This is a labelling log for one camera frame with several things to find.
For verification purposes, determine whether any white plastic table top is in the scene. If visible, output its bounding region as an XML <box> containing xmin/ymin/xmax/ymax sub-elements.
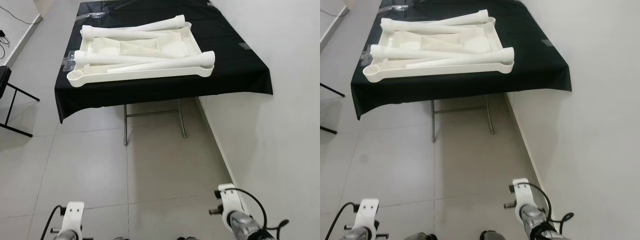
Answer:
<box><xmin>66</xmin><ymin>15</ymin><xmax>216</xmax><ymax>89</ymax></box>
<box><xmin>362</xmin><ymin>16</ymin><xmax>516</xmax><ymax>83</ymax></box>

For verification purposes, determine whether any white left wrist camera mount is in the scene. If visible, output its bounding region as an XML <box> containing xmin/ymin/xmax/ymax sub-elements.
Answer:
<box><xmin>62</xmin><ymin>201</ymin><xmax>85</xmax><ymax>236</ymax></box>
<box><xmin>350</xmin><ymin>198</ymin><xmax>380</xmax><ymax>233</ymax></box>

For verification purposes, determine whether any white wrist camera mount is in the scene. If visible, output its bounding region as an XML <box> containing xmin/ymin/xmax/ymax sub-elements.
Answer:
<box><xmin>507</xmin><ymin>178</ymin><xmax>533</xmax><ymax>211</ymax></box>
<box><xmin>350</xmin><ymin>198</ymin><xmax>380</xmax><ymax>233</ymax></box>
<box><xmin>62</xmin><ymin>201</ymin><xmax>85</xmax><ymax>236</ymax></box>
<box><xmin>217</xmin><ymin>183</ymin><xmax>246</xmax><ymax>221</ymax></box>

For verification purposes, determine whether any thin black cable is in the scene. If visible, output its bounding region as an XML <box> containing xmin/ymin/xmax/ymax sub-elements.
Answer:
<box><xmin>0</xmin><ymin>4</ymin><xmax>43</xmax><ymax>61</ymax></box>
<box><xmin>320</xmin><ymin>5</ymin><xmax>349</xmax><ymax>18</ymax></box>

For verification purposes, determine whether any metal folding table frame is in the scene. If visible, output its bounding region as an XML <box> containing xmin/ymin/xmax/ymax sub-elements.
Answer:
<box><xmin>123</xmin><ymin>98</ymin><xmax>188</xmax><ymax>147</ymax></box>
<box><xmin>431</xmin><ymin>95</ymin><xmax>496</xmax><ymax>143</ymax></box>

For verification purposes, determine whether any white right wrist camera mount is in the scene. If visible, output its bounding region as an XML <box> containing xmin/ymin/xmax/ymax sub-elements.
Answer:
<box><xmin>217</xmin><ymin>183</ymin><xmax>246</xmax><ymax>221</ymax></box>
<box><xmin>507</xmin><ymin>178</ymin><xmax>533</xmax><ymax>211</ymax></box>

